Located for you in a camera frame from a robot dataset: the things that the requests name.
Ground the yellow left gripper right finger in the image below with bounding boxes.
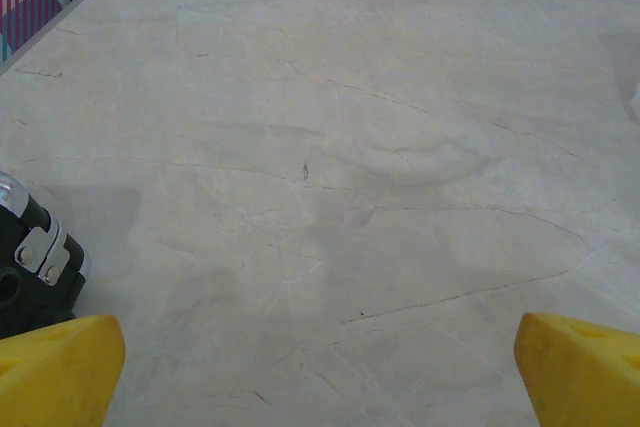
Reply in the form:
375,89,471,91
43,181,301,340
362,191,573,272
514,312,640,427

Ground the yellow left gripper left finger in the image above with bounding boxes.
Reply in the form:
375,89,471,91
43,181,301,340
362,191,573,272
0,314,127,427

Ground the black case with metal latch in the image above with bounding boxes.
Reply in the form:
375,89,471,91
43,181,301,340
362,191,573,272
0,170,92,341

